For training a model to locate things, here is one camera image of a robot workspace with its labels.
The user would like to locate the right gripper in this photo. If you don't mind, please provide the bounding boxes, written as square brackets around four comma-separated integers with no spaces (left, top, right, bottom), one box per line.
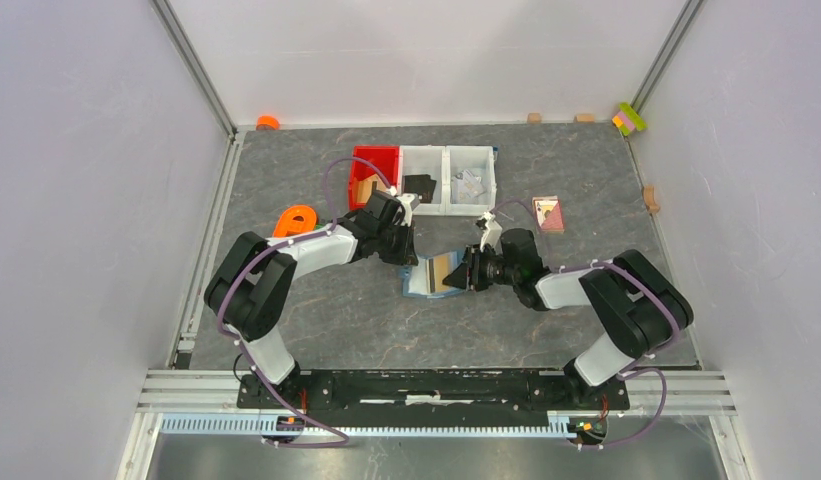
[442,243,519,292]

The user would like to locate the blue card holder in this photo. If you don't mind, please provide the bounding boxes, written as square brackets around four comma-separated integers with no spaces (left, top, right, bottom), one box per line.
[399,250,464,299]

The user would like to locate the gold credit card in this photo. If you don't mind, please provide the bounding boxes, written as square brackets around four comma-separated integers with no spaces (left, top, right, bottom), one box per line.
[426,252,461,295]

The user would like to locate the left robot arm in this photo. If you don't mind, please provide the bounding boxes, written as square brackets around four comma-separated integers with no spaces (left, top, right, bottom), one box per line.
[204,191,419,408]

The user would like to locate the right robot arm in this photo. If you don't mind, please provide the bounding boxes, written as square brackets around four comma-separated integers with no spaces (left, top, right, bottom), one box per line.
[443,228,694,408]

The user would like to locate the gold cards in red bin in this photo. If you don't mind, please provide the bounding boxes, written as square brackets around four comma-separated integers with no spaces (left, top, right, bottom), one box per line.
[355,174,387,205]

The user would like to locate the playing card box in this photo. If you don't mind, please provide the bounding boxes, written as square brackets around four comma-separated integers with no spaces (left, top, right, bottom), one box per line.
[532,196,565,233]

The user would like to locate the black card in bin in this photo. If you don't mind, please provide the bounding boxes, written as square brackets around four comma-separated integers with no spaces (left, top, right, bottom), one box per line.
[403,174,437,204]

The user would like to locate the silver VIP cards in bin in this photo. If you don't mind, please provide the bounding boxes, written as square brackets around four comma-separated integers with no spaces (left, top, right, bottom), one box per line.
[451,169,486,203]

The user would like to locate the white middle plastic bin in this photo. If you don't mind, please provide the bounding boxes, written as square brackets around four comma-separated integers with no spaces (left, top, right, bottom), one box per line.
[399,145,447,216]

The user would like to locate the white plastic bin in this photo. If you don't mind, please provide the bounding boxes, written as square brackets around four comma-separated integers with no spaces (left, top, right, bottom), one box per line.
[443,145,498,217]
[399,145,447,216]

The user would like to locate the white right plastic bin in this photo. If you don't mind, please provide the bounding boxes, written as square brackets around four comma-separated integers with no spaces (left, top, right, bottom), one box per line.
[443,145,498,217]

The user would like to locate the orange plastic loop toy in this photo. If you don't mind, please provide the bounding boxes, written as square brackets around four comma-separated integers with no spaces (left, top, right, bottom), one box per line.
[272,204,318,238]

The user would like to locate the wooden arch block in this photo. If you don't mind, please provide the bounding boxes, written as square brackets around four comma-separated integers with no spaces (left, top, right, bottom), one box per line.
[642,185,661,215]

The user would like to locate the orange tape roll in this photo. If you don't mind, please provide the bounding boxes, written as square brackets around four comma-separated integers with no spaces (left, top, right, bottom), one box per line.
[255,115,280,131]

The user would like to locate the colourful brick stack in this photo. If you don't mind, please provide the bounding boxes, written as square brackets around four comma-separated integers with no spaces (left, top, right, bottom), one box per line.
[611,102,648,137]

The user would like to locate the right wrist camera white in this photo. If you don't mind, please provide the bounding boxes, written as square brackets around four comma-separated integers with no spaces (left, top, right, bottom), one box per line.
[476,211,502,251]

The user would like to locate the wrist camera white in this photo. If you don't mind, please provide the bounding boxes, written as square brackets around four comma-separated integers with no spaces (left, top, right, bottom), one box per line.
[476,211,502,251]
[388,187,420,226]

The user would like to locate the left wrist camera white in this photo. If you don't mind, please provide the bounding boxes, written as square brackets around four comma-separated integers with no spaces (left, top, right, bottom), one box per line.
[388,187,420,226]

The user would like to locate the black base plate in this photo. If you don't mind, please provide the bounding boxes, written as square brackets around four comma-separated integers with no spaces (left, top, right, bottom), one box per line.
[237,368,630,428]

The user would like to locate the blue toothed rail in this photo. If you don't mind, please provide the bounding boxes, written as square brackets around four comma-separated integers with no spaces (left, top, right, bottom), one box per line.
[160,413,575,439]

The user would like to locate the aluminium frame post right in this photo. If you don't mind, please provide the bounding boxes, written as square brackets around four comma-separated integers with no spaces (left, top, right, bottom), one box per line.
[631,0,706,112]

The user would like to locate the aluminium frame post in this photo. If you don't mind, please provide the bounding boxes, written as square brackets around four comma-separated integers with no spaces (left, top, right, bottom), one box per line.
[150,0,238,139]
[631,0,706,112]

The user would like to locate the aluminium frame post left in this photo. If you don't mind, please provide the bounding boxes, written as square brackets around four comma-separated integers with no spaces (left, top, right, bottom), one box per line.
[150,0,238,139]

